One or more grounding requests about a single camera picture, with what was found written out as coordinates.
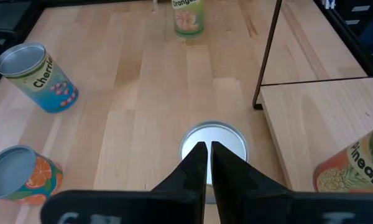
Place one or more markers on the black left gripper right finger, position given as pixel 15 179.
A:
pixel 251 202

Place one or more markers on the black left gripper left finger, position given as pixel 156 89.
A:
pixel 174 202

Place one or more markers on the blue peaches label can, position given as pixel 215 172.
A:
pixel 220 133

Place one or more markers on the red Pineapple label can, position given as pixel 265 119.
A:
pixel 345 168

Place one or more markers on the small teal orange-slices can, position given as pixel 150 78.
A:
pixel 40 177

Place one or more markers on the tall blue Cherries can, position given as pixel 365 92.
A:
pixel 46 87

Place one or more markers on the green Oranges label can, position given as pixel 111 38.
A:
pixel 188 21

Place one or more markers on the wooden shelf with black frame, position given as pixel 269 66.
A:
pixel 323 124

